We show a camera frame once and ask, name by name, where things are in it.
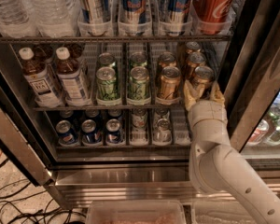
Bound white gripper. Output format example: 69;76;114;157
183;80;229;146

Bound orange can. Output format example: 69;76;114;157
157;66;181;100
180;41;202;63
182;52;206;79
189;66;215;98
156;51;177;77

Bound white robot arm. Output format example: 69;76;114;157
183;81;280;224

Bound fridge glass door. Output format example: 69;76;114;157
220;0;280;151

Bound silver can bottom shelf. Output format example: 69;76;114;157
153;119;172;143

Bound front right green can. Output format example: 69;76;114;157
129;66;150;101

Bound green can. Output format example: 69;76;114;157
97;52;118;72
129;66;150;101
96;66;119;101
129;52;147;68

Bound white diet can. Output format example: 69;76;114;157
132;108;147;129

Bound rear right green can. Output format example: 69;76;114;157
129;52;147;68

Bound red cola can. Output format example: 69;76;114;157
192;0;232;35

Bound front left green can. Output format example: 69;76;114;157
96;66;119;101

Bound right blue pepsi can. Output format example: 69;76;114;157
106;119;123;145

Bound blue pepsi can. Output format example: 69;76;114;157
81;119;102;145
106;119;123;145
56;120;78;147

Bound middle blue energy can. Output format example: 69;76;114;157
121;0;146;36

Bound blue energy can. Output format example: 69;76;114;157
121;0;146;36
159;0;191;36

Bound right blue energy can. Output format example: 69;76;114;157
159;0;191;36

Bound rear left green can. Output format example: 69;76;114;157
97;52;118;72

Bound stainless steel fridge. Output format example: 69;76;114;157
0;0;280;210

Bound middle blue pepsi can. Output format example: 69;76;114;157
81;119;102;145

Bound left silver energy can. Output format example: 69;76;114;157
79;0;110;36

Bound left blue pepsi can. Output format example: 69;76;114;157
56;120;78;147

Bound right clear plastic bin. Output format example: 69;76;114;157
191;201;257;224

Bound clear plastic bin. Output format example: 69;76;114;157
191;201;257;224
85;200;187;224

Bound right tea bottle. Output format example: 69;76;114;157
56;47;90;106

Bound tea bottle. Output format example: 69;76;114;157
56;47;90;106
19;48;63;108

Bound left clear plastic bin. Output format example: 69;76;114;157
85;200;187;224

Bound left tea bottle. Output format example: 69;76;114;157
19;48;63;108

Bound right water bottle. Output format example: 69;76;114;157
30;0;75;38

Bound water bottle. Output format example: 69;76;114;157
30;0;75;38
0;0;38;38

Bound left water bottle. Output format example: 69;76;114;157
0;0;38;38

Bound black floor cables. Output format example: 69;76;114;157
0;157;87;224

